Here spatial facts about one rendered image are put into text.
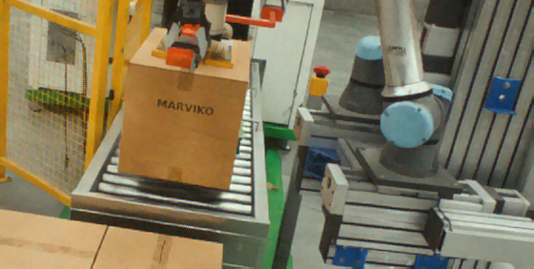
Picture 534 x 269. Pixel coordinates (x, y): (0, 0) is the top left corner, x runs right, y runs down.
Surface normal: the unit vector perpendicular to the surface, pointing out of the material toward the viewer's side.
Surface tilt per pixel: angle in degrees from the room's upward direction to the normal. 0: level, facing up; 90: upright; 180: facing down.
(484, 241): 90
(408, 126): 97
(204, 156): 90
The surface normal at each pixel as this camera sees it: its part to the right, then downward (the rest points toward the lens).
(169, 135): -0.10, 0.38
